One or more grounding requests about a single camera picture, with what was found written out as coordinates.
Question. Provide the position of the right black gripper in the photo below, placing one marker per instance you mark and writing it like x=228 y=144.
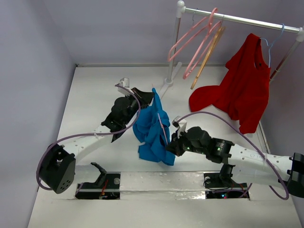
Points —
x=177 y=146

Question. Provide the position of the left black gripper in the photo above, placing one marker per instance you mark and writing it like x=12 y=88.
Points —
x=146 y=98

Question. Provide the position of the thin pink wire hanger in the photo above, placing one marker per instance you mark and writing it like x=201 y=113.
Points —
x=161 y=116

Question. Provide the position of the blue t shirt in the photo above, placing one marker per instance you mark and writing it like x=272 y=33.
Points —
x=150 y=136

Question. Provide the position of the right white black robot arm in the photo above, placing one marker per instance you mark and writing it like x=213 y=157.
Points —
x=240 y=164

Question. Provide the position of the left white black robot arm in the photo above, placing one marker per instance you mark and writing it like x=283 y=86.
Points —
x=56 y=168

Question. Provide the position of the red t shirt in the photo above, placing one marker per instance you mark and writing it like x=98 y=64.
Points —
x=244 y=91

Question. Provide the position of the thick pink plastic hanger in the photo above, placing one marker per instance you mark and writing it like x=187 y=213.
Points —
x=211 y=26

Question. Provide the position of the wooden hanger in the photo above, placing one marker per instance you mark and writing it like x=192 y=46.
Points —
x=212 y=46

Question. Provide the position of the white clothes rack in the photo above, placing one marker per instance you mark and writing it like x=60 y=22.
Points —
x=182 y=9

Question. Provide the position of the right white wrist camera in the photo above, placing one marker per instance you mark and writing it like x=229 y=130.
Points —
x=180 y=124

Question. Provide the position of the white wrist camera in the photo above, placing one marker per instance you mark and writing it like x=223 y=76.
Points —
x=180 y=124
x=124 y=83

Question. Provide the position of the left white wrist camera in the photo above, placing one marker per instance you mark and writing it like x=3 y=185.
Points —
x=124 y=83

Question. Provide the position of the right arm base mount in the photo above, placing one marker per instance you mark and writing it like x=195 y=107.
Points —
x=219 y=185

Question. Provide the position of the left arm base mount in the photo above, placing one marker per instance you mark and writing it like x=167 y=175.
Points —
x=105 y=187

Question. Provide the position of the leftmost pink wire hanger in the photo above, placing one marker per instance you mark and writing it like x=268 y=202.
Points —
x=179 y=44

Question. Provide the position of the blue wire hanger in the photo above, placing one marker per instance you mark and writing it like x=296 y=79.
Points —
x=270 y=45

